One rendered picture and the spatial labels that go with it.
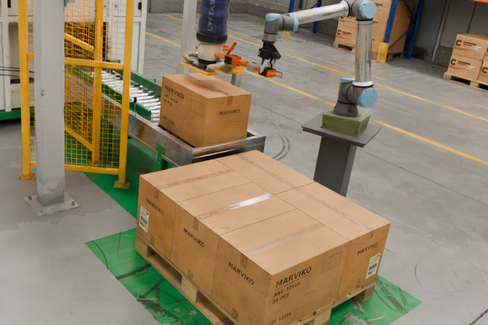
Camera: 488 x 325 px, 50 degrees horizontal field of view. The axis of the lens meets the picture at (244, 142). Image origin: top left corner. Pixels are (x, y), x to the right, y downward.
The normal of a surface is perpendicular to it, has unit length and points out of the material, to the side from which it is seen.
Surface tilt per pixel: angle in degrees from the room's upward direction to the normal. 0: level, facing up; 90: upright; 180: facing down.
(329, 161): 90
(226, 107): 90
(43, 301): 0
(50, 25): 90
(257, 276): 90
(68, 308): 0
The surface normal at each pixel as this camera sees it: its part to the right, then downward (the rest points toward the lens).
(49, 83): 0.65, 0.37
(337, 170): -0.46, 0.27
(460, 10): -0.73, 0.16
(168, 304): 0.12, -0.93
